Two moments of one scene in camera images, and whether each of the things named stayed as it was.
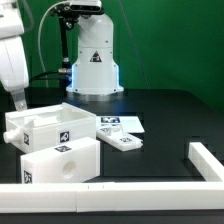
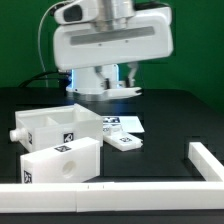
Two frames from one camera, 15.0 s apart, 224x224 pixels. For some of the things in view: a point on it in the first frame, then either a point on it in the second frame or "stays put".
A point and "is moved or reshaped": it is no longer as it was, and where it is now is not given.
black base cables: (64, 77) stays put
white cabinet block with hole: (76, 161) stays put
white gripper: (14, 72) to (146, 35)
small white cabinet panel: (115, 136) to (119, 93)
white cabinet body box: (44, 126) is moved or reshaped
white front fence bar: (112, 197) stays put
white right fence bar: (208, 166) stays put
